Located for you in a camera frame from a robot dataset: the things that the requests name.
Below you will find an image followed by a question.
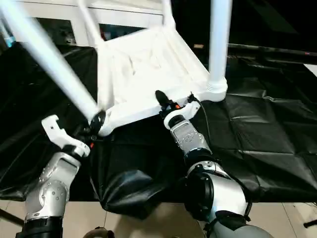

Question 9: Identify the dark rounded robot foot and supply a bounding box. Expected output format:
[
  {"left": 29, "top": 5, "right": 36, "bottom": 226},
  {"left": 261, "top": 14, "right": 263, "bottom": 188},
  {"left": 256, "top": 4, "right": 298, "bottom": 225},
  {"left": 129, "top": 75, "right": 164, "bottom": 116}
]
[{"left": 84, "top": 226, "right": 115, "bottom": 238}]

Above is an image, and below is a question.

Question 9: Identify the black metal stand foot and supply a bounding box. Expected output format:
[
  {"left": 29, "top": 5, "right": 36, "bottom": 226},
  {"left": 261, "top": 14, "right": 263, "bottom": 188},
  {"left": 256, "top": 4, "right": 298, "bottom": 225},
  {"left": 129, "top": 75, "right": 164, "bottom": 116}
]
[{"left": 303, "top": 218, "right": 317, "bottom": 229}]

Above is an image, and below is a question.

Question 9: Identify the teal plastic stool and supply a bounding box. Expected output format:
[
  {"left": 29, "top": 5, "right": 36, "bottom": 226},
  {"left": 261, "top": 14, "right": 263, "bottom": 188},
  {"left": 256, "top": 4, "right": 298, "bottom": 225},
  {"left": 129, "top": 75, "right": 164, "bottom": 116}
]
[{"left": 0, "top": 22, "right": 16, "bottom": 49}]

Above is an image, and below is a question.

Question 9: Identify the black metal rail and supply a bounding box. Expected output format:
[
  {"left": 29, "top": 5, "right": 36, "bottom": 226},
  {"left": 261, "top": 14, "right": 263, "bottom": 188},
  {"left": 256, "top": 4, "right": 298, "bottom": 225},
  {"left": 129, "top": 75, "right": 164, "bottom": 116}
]
[{"left": 227, "top": 43, "right": 317, "bottom": 57}]

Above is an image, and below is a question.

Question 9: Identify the white plastic table top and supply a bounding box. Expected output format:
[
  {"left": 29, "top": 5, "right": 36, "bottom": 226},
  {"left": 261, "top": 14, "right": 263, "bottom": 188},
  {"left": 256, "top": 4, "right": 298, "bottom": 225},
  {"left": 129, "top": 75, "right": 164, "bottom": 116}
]
[{"left": 96, "top": 24, "right": 228, "bottom": 137}]

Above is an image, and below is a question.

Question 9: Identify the white cabinet with glass doors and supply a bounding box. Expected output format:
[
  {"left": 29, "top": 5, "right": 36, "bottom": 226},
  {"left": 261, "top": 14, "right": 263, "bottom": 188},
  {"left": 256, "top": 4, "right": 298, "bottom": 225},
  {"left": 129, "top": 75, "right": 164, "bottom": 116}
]
[{"left": 9, "top": 0, "right": 171, "bottom": 48}]

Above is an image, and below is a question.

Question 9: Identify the black plastic mat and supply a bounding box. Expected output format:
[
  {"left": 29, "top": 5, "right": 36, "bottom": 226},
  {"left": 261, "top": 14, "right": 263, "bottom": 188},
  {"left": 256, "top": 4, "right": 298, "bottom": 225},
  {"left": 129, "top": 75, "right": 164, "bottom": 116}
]
[{"left": 0, "top": 42, "right": 317, "bottom": 220}]

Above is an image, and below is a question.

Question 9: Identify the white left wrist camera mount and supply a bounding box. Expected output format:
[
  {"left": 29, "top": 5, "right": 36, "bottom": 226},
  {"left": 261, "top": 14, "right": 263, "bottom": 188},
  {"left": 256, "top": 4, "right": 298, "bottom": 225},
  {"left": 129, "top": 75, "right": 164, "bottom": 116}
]
[{"left": 41, "top": 114, "right": 91, "bottom": 158}]

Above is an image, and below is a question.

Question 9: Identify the black metal workbench leg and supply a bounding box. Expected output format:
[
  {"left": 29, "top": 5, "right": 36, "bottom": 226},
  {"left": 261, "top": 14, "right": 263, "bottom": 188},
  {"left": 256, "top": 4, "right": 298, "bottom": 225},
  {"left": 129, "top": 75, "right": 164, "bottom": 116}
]
[{"left": 0, "top": 208, "right": 24, "bottom": 228}]

